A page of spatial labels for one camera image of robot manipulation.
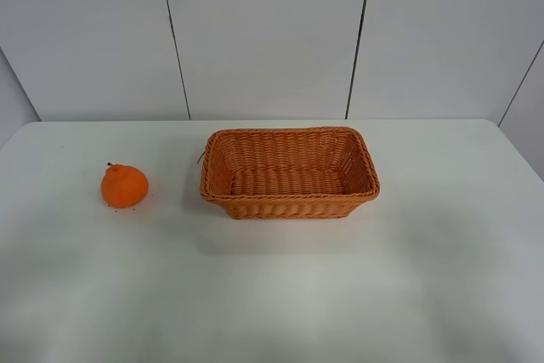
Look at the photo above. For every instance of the orange fruit with stem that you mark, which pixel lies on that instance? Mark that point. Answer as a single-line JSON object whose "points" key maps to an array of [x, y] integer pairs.
{"points": [[123, 186]]}

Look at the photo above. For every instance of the orange woven wicker basket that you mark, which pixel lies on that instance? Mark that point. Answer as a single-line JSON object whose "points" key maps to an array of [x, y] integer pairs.
{"points": [[288, 173]]}

